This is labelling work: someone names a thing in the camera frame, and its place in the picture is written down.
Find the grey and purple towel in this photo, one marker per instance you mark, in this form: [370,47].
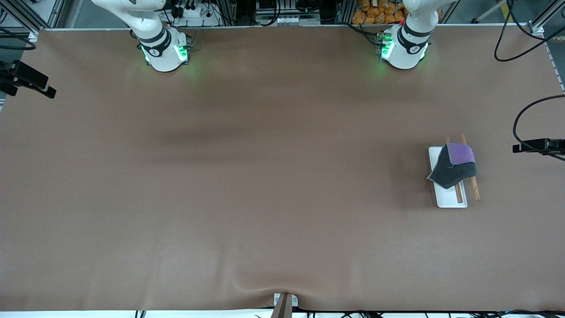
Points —
[450,172]

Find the white metal rack stand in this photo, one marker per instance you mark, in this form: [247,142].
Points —
[448,198]

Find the wooden rack rod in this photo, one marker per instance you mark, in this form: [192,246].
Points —
[459,195]
[476,190]

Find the brown table mat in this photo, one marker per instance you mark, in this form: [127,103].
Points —
[265,176]

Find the white power strip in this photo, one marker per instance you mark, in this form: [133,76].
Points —
[194,13]

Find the orange snack bags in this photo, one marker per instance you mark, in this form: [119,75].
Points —
[375,13]

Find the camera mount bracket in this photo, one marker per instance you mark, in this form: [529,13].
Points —
[283,304]

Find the black side camera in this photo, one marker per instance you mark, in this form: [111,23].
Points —
[26,77]
[538,145]

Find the aluminium frame profile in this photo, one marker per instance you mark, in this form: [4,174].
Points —
[26,13]
[545,17]

